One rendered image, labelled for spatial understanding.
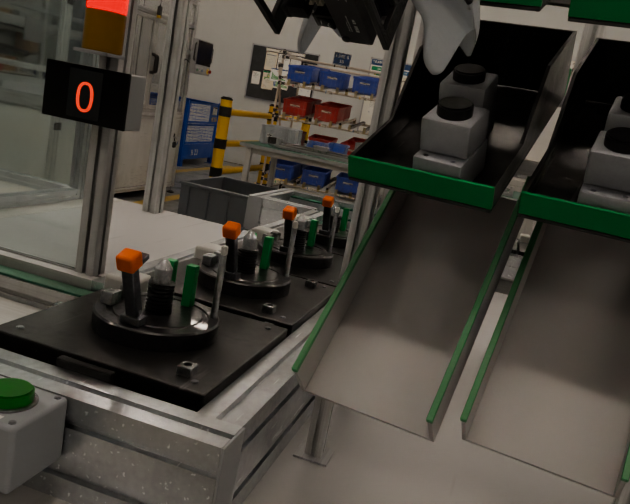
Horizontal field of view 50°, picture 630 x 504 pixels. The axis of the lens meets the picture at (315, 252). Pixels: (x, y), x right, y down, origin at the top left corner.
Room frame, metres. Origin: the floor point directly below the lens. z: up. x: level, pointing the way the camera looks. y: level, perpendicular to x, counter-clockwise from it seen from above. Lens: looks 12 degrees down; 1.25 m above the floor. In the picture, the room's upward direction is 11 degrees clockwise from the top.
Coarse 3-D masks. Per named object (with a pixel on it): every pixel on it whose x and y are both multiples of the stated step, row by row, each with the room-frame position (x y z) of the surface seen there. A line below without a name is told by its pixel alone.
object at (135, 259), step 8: (128, 248) 0.66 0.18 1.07; (120, 256) 0.64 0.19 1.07; (128, 256) 0.64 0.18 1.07; (136, 256) 0.65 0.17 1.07; (144, 256) 0.67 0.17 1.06; (120, 264) 0.64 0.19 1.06; (128, 264) 0.64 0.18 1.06; (136, 264) 0.65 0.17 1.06; (128, 272) 0.64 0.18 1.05; (136, 272) 0.66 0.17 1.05; (128, 280) 0.65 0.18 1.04; (136, 280) 0.66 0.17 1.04; (128, 288) 0.66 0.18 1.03; (136, 288) 0.66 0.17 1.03; (128, 296) 0.66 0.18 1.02; (136, 296) 0.66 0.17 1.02; (128, 304) 0.67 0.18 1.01; (136, 304) 0.66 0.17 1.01; (128, 312) 0.67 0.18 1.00; (136, 312) 0.67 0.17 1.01
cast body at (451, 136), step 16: (432, 112) 0.59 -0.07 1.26; (448, 112) 0.57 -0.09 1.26; (464, 112) 0.57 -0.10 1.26; (480, 112) 0.59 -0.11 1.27; (432, 128) 0.57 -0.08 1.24; (448, 128) 0.57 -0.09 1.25; (464, 128) 0.56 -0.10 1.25; (480, 128) 0.58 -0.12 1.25; (432, 144) 0.58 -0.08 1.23; (448, 144) 0.57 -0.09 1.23; (464, 144) 0.56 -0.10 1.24; (480, 144) 0.59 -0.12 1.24; (416, 160) 0.58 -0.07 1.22; (432, 160) 0.57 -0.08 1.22; (448, 160) 0.57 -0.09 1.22; (464, 160) 0.57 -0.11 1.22; (480, 160) 0.60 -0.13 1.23; (464, 176) 0.57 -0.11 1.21
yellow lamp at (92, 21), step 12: (96, 12) 0.86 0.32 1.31; (108, 12) 0.87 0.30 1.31; (84, 24) 0.87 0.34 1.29; (96, 24) 0.86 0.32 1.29; (108, 24) 0.87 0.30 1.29; (120, 24) 0.88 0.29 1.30; (84, 36) 0.87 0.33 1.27; (96, 36) 0.86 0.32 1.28; (108, 36) 0.87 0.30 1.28; (120, 36) 0.88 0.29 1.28; (84, 48) 0.88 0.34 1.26; (96, 48) 0.86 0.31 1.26; (108, 48) 0.87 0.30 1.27; (120, 48) 0.88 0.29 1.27
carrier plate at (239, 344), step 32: (32, 320) 0.68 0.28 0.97; (64, 320) 0.70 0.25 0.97; (224, 320) 0.80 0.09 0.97; (256, 320) 0.82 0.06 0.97; (32, 352) 0.63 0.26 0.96; (64, 352) 0.62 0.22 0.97; (96, 352) 0.63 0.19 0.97; (128, 352) 0.64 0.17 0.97; (160, 352) 0.66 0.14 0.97; (192, 352) 0.68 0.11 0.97; (224, 352) 0.69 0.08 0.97; (256, 352) 0.71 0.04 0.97; (128, 384) 0.60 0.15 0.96; (160, 384) 0.59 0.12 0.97; (192, 384) 0.60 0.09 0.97; (224, 384) 0.63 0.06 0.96
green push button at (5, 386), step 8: (0, 384) 0.52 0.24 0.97; (8, 384) 0.53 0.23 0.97; (16, 384) 0.53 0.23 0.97; (24, 384) 0.53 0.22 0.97; (0, 392) 0.51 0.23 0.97; (8, 392) 0.51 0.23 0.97; (16, 392) 0.51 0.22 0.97; (24, 392) 0.52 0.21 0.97; (32, 392) 0.52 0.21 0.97; (0, 400) 0.50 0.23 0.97; (8, 400) 0.50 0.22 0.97; (16, 400) 0.51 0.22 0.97; (24, 400) 0.51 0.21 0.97; (32, 400) 0.52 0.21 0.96; (0, 408) 0.50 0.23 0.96; (8, 408) 0.50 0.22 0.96; (16, 408) 0.51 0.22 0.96
